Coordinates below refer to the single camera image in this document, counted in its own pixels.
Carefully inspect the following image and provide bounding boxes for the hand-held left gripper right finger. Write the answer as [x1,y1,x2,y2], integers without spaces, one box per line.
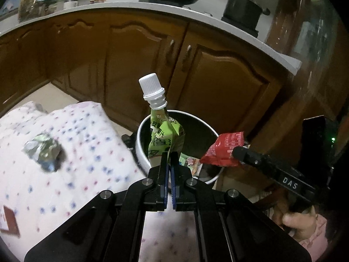
[171,154,312,262]

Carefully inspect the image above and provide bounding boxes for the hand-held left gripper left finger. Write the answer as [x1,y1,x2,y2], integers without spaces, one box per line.
[24,153,168,262]

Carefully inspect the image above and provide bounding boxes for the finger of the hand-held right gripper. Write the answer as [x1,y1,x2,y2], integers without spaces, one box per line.
[232,146,276,177]

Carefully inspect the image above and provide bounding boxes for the red snack packet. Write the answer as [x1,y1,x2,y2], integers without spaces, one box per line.
[200,131,245,167]

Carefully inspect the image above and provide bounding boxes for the green juice carton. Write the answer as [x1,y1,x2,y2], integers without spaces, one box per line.
[178,153,202,176]

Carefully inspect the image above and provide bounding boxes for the white rimmed black bin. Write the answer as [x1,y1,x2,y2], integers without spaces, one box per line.
[121,110,227,184]

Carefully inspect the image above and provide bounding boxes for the green drink pouch white cap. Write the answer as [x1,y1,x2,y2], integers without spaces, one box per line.
[139,73,186,167]

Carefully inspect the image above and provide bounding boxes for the person's right forearm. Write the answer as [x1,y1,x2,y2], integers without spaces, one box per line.
[297,215,329,262]

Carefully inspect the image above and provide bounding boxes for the person's right hand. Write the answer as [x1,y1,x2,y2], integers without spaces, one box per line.
[282,210,318,239]

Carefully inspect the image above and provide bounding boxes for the glossy brown door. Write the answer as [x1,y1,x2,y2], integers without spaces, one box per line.
[266,0,349,121]

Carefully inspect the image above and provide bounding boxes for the crumpled blue white wrapper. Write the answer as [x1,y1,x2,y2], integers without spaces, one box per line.
[22,132,62,172]

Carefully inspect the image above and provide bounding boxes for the brown wooden lower cabinets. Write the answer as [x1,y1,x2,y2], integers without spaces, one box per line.
[0,9,300,148]

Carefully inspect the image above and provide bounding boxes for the black gas stove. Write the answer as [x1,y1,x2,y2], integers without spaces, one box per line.
[149,0,259,37]

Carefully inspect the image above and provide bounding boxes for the black cooking pot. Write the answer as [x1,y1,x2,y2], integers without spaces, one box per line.
[221,0,271,30]

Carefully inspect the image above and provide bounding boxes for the white kitchen counter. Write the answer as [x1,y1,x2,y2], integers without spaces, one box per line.
[0,0,303,75]

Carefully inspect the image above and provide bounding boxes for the wooden cutting board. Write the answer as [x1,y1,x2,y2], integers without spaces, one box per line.
[19,0,39,24]

